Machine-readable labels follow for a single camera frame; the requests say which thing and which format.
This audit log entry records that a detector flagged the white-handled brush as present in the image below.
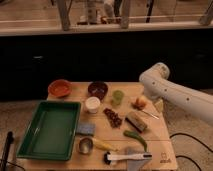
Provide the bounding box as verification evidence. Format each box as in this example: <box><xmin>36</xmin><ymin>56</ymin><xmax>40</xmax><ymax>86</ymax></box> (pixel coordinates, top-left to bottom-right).
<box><xmin>103</xmin><ymin>152</ymin><xmax>152</xmax><ymax>165</ymax></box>

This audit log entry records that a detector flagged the green plastic tray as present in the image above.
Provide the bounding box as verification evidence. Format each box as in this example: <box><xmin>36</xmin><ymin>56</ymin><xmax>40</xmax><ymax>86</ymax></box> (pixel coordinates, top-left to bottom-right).
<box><xmin>17</xmin><ymin>101</ymin><xmax>81</xmax><ymax>161</ymax></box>

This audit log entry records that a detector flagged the green plastic cup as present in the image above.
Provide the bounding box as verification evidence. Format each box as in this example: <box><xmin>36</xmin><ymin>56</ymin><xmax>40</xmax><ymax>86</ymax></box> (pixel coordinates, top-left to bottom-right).
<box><xmin>112</xmin><ymin>90</ymin><xmax>124</xmax><ymax>105</ymax></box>

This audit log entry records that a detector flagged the green chili pepper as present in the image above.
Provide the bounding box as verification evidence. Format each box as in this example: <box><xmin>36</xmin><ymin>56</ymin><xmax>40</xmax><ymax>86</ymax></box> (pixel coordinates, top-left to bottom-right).
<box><xmin>123</xmin><ymin>130</ymin><xmax>148</xmax><ymax>152</ymax></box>

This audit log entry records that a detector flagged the brown block sponge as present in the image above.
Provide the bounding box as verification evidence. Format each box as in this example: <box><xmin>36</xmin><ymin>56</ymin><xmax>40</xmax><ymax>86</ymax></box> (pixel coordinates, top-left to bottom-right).
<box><xmin>125</xmin><ymin>112</ymin><xmax>147</xmax><ymax>133</ymax></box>

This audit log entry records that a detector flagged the orange bowl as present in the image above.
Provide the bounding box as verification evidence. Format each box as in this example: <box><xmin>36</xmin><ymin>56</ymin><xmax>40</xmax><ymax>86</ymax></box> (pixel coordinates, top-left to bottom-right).
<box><xmin>48</xmin><ymin>79</ymin><xmax>71</xmax><ymax>98</ymax></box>

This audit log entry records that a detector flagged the bunch of dark grapes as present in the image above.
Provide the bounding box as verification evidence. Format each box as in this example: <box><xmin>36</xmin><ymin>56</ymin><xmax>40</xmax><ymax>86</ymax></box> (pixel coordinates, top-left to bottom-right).
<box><xmin>103</xmin><ymin>108</ymin><xmax>122</xmax><ymax>128</ymax></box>

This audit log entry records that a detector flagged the black cable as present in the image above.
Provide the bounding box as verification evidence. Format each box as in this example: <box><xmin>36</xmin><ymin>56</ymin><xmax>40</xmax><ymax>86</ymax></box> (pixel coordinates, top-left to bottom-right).
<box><xmin>169</xmin><ymin>132</ymin><xmax>213</xmax><ymax>171</ymax></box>

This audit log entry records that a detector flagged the silver fork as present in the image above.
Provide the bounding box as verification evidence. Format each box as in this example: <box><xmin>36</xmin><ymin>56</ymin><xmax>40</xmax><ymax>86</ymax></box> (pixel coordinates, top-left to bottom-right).
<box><xmin>140</xmin><ymin>110</ymin><xmax>160</xmax><ymax>119</ymax></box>

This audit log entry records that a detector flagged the dark brown bowl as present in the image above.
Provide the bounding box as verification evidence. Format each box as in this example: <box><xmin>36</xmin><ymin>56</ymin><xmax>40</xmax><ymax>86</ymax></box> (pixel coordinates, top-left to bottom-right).
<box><xmin>88</xmin><ymin>81</ymin><xmax>108</xmax><ymax>100</ymax></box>

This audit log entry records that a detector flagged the blue-grey sponge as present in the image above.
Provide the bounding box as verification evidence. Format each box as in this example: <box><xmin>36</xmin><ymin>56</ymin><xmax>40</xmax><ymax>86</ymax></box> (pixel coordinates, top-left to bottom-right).
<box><xmin>76</xmin><ymin>123</ymin><xmax>95</xmax><ymax>136</ymax></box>

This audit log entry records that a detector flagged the black stand at left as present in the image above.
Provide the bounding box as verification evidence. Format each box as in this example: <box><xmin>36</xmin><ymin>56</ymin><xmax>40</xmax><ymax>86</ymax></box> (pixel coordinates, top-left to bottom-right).
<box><xmin>0</xmin><ymin>131</ymin><xmax>14</xmax><ymax>171</ymax></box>

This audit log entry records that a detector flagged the small metal cup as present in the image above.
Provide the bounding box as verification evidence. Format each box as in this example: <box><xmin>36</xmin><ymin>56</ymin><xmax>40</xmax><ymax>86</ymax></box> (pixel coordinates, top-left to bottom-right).
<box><xmin>78</xmin><ymin>138</ymin><xmax>93</xmax><ymax>155</ymax></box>

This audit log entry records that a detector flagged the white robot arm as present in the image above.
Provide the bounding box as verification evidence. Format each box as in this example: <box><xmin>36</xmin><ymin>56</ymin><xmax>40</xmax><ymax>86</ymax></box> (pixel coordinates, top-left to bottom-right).
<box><xmin>139</xmin><ymin>62</ymin><xmax>213</xmax><ymax>126</ymax></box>

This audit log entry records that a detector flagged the grey cloth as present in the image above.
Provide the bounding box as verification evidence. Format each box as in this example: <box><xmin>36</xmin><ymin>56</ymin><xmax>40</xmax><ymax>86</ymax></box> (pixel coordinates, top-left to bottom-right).
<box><xmin>125</xmin><ymin>147</ymin><xmax>152</xmax><ymax>171</ymax></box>

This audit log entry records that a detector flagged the small red-yellow apple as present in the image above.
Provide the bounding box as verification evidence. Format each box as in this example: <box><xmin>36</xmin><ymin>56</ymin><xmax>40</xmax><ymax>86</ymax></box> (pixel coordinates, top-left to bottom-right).
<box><xmin>133</xmin><ymin>95</ymin><xmax>148</xmax><ymax>110</ymax></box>

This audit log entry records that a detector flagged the white paper cup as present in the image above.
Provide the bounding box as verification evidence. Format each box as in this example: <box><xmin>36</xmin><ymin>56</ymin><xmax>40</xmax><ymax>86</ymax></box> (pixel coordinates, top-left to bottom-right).
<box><xmin>85</xmin><ymin>97</ymin><xmax>101</xmax><ymax>114</ymax></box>

